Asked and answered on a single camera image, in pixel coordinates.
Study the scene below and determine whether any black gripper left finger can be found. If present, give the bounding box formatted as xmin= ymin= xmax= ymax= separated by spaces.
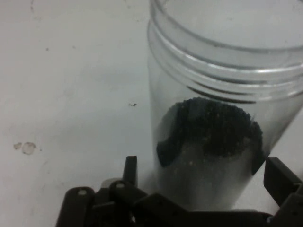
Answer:
xmin=56 ymin=155 xmax=187 ymax=227

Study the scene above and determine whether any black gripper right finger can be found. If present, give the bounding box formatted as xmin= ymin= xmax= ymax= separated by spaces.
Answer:
xmin=263 ymin=157 xmax=303 ymax=227

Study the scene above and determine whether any clear plastic jar with seeds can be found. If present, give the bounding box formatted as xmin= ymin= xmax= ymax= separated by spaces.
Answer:
xmin=147 ymin=0 xmax=303 ymax=211

